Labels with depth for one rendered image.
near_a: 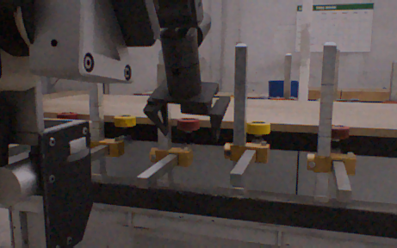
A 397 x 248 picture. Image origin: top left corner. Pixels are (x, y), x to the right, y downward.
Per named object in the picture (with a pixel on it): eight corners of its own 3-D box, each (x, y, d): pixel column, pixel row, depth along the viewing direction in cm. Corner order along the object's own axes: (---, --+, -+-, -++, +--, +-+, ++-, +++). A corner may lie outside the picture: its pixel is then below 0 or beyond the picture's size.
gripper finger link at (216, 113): (195, 126, 75) (191, 83, 69) (232, 130, 72) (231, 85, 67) (184, 148, 69) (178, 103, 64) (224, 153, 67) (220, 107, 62)
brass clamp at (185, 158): (188, 168, 126) (188, 152, 125) (148, 164, 130) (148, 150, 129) (193, 163, 132) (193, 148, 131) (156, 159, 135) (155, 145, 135)
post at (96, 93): (101, 183, 138) (96, 45, 129) (92, 182, 139) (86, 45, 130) (106, 181, 141) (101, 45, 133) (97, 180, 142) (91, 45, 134)
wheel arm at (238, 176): (242, 189, 96) (243, 172, 95) (228, 188, 97) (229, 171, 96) (263, 149, 137) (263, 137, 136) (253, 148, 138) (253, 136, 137)
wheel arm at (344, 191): (351, 207, 89) (353, 189, 88) (336, 205, 90) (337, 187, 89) (338, 158, 130) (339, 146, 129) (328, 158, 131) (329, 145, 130)
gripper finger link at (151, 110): (162, 122, 77) (154, 80, 71) (196, 126, 74) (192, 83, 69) (148, 144, 72) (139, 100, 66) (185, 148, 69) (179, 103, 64)
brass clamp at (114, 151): (117, 158, 133) (116, 143, 132) (82, 155, 136) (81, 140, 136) (125, 153, 138) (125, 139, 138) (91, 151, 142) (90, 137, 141)
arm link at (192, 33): (152, 32, 58) (189, 33, 57) (167, 15, 64) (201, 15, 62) (159, 73, 62) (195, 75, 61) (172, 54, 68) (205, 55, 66)
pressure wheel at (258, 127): (249, 150, 141) (249, 118, 139) (270, 152, 138) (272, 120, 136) (243, 155, 133) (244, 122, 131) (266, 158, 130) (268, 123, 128)
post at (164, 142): (168, 206, 132) (166, 61, 123) (158, 205, 133) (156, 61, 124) (171, 202, 135) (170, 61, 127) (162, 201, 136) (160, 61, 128)
